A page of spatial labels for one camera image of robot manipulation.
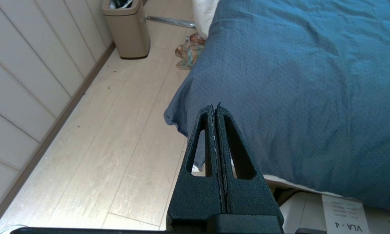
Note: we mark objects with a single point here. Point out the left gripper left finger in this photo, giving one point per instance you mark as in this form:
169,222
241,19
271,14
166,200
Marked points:
194,201

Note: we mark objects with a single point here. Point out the grey-blue bed sheet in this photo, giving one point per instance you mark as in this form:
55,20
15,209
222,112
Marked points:
295,81

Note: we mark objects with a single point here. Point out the brown trash bin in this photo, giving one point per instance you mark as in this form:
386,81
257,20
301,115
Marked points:
130,32

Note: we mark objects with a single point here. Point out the silver metal rod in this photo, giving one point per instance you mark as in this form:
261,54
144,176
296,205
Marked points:
169,21

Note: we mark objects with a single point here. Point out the white labelled robot cover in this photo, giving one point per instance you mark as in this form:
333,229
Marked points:
311,214

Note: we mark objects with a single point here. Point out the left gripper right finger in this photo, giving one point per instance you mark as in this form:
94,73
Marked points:
253,201

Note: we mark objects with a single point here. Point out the crumpled colourful cloth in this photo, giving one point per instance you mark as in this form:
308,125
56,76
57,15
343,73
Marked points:
188,52

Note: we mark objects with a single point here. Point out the bin liner with trash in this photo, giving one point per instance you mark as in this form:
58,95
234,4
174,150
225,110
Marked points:
120,4

